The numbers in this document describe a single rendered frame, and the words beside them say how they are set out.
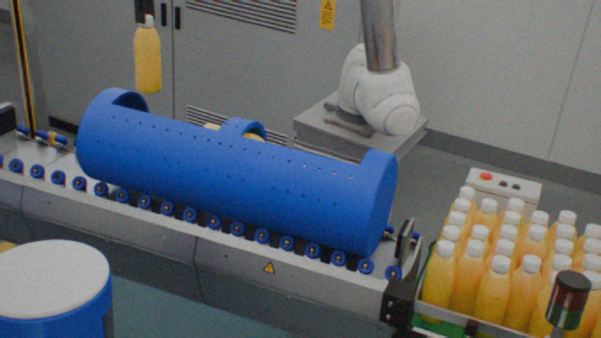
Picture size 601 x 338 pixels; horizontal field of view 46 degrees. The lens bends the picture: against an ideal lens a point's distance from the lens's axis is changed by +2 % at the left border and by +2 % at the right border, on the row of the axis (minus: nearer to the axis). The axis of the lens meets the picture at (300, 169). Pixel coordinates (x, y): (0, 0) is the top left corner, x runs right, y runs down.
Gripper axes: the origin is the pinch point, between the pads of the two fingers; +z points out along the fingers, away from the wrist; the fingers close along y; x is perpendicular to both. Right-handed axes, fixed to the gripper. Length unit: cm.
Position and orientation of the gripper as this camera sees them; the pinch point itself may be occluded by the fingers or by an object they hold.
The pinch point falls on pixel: (144, 9)
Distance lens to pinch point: 205.0
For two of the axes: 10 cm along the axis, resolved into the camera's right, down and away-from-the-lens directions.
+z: -0.7, 8.8, 4.7
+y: -3.7, 4.2, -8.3
